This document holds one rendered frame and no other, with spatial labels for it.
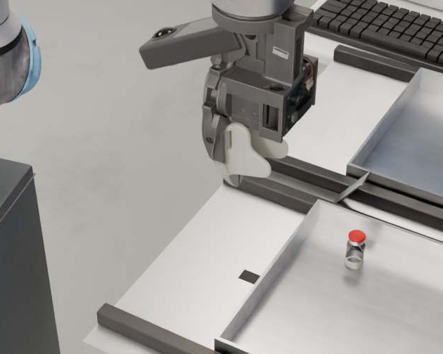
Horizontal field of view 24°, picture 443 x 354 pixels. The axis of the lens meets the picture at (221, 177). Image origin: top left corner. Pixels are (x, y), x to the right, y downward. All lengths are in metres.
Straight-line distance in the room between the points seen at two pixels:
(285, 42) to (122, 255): 1.69
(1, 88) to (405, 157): 0.56
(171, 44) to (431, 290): 0.46
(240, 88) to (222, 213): 0.41
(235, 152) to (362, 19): 0.86
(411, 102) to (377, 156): 0.14
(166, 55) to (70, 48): 2.34
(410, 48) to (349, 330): 0.69
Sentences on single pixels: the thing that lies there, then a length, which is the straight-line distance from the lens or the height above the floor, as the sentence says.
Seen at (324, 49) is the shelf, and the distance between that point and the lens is 1.75.
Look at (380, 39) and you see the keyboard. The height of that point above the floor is 0.83.
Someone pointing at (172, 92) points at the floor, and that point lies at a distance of 3.05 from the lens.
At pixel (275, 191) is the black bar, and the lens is 1.30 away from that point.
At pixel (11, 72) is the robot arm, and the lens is 1.42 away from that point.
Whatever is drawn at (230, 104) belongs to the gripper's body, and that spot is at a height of 1.20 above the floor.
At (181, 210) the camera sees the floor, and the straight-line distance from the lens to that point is 2.63.
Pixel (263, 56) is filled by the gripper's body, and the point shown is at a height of 1.25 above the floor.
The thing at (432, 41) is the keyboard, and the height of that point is 0.83.
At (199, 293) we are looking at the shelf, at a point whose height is 0.88.
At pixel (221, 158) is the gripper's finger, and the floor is 1.14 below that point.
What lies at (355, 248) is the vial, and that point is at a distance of 1.21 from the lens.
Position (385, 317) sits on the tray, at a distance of 1.18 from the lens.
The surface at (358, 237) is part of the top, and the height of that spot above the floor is 0.93.
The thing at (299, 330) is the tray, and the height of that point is 0.88.
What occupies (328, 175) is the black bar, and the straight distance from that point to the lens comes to 1.33.
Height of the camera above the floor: 1.74
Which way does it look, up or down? 40 degrees down
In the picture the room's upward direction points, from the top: straight up
